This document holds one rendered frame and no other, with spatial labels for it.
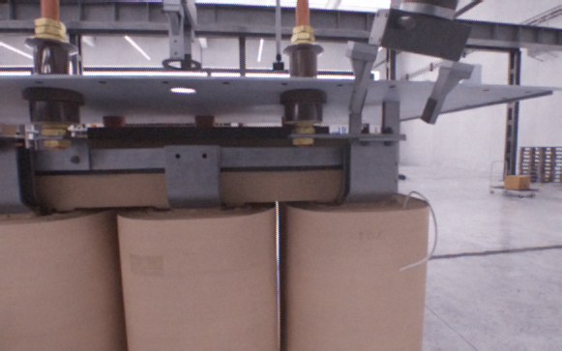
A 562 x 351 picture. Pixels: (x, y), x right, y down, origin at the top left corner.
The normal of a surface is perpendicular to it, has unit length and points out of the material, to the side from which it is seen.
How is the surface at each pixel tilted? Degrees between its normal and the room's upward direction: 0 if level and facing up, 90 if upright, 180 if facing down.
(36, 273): 90
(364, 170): 90
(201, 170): 90
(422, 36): 113
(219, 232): 90
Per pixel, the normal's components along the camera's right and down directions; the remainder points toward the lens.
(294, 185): 0.13, 0.09
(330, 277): -0.31, 0.09
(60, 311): 0.62, 0.07
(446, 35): 0.08, 0.48
